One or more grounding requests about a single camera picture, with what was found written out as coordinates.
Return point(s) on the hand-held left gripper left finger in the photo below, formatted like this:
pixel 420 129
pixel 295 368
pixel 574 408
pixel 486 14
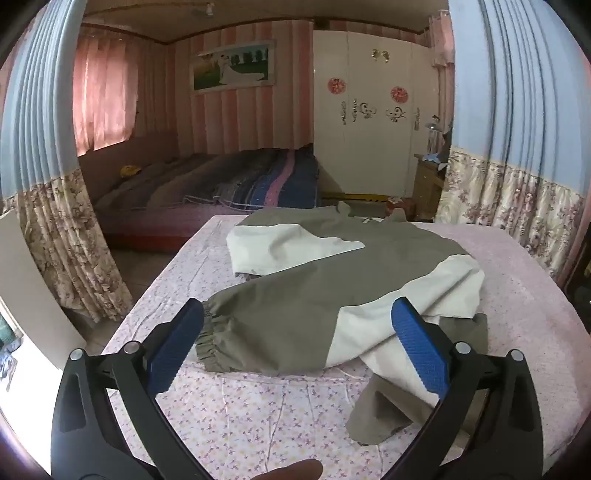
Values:
pixel 178 341

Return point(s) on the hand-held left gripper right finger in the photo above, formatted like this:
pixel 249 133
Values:
pixel 418 346

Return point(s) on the olive and cream jacket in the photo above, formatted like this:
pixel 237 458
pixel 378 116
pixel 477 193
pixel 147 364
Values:
pixel 300 286

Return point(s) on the pink floral bedsheet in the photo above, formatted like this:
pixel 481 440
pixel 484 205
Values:
pixel 258 415

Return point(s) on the dark pink bed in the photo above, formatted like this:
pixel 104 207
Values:
pixel 138 226

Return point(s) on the red stool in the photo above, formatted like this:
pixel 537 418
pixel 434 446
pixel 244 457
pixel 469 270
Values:
pixel 396 203

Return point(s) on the white panel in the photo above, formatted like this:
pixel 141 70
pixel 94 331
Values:
pixel 27 286

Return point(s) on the yellow bar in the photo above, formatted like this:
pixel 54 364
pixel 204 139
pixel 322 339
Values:
pixel 355 198

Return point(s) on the wooden nightstand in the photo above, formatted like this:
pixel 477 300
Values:
pixel 425 184

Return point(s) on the dark cabinet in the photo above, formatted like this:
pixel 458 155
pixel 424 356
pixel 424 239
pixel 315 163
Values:
pixel 582 290

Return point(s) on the yellow plush toy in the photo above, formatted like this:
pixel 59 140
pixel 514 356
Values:
pixel 130 171

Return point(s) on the striped blanket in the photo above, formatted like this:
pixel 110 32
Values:
pixel 258 180

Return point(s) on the white wardrobe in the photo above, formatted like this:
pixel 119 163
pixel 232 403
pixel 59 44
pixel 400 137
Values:
pixel 369 157

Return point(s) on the desk lamp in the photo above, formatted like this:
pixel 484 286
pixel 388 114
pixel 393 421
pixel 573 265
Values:
pixel 432 127

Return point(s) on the blue curtain with floral hem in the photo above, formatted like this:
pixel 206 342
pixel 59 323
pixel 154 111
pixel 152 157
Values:
pixel 508 92
pixel 41 138

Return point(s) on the red round paper decoration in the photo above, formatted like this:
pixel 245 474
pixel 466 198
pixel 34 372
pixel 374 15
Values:
pixel 400 93
pixel 337 86

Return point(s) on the pink window curtain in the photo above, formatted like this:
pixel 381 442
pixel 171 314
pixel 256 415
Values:
pixel 101 92

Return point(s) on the gold bow ornament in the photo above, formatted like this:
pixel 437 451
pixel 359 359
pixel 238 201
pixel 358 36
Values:
pixel 381 54

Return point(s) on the ceiling light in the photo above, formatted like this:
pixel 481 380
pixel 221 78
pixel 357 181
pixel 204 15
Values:
pixel 208 9

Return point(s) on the framed wall poster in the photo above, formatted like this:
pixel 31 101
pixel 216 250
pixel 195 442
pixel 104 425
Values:
pixel 231 69

